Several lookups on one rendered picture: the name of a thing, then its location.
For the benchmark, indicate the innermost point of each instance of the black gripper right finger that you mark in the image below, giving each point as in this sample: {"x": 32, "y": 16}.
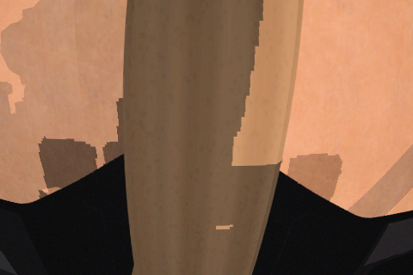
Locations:
{"x": 308, "y": 235}

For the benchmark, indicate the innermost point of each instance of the brown wooden board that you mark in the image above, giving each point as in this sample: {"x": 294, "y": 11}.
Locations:
{"x": 208, "y": 92}

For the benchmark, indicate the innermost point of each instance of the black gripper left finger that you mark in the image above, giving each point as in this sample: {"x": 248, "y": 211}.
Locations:
{"x": 81, "y": 229}

